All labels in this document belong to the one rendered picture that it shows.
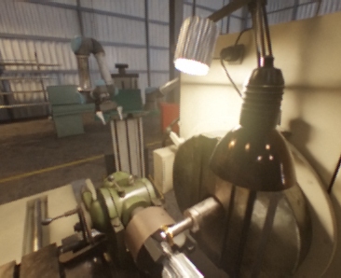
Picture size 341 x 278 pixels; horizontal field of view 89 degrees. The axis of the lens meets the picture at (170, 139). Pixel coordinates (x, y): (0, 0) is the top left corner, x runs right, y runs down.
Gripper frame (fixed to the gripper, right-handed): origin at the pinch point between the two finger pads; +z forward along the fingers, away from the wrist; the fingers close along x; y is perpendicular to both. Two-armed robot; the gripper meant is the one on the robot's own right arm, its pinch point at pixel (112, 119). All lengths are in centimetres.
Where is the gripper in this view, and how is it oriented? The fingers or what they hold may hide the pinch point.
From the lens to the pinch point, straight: 144.9
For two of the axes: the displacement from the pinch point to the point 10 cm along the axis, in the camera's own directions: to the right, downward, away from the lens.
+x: -8.5, 3.0, -4.4
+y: -4.4, 0.9, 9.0
